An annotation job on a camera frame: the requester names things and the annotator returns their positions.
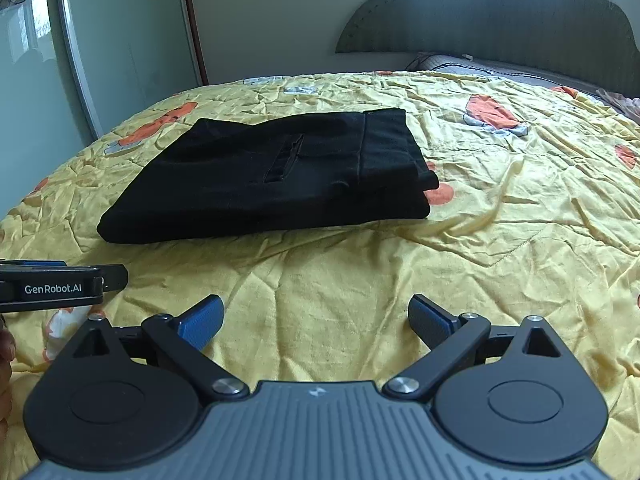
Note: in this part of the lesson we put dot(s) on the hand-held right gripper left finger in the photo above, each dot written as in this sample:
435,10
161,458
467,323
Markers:
202,321

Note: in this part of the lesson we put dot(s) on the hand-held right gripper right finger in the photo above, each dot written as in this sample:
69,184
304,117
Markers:
429,322

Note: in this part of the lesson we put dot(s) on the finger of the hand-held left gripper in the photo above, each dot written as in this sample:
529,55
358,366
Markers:
35,263
115,277

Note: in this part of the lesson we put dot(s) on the black pants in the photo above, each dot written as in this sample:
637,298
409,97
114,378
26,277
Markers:
280,180

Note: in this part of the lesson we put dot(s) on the person's left hand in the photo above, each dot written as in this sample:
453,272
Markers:
4,360

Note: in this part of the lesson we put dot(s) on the yellow printed bedspread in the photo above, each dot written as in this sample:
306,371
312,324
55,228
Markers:
375,270

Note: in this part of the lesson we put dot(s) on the glass wardrobe door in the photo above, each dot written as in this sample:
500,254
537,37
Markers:
100,35

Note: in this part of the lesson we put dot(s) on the pink cloth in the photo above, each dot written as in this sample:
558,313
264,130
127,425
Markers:
622,102

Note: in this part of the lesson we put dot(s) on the dark padded headboard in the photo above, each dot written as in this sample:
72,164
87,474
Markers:
475,15

